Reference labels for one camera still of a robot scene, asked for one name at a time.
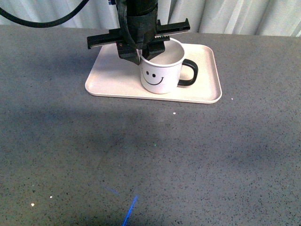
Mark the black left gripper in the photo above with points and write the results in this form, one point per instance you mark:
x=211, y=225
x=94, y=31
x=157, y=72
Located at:
x=135, y=33

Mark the white smiley face mug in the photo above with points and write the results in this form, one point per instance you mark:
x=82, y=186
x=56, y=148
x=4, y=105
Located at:
x=161, y=74

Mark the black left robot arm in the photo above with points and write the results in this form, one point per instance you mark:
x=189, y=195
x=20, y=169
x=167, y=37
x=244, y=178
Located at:
x=127, y=8

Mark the beige rectangular tray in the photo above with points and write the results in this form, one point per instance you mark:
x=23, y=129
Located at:
x=114, y=77

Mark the pale grey curtain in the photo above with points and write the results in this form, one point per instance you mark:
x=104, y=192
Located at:
x=245, y=17

